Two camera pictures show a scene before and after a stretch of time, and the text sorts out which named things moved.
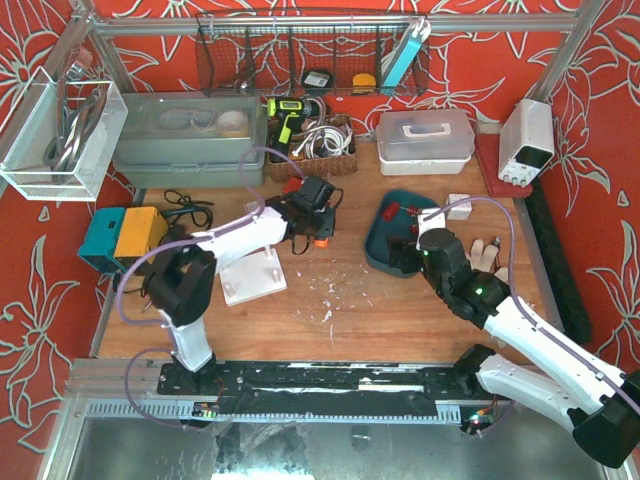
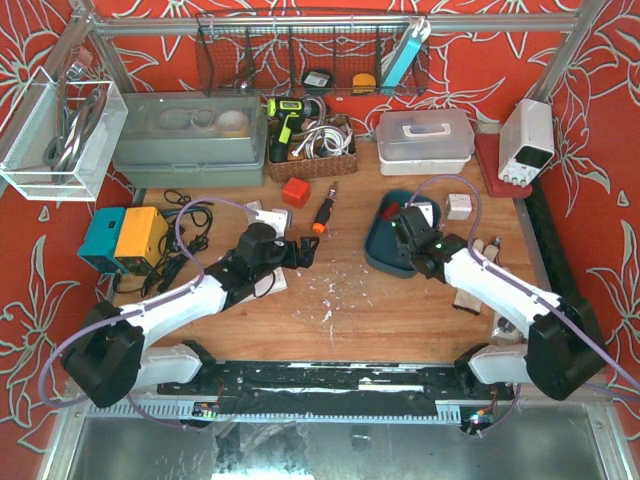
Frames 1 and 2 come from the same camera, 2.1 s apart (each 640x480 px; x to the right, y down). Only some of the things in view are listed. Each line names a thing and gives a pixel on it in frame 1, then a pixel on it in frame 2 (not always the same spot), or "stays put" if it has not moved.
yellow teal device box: x=119 y=237 stays put
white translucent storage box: x=425 y=142 stays put
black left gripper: x=324 y=223 → x=295 y=253
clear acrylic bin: x=59 y=138 stays put
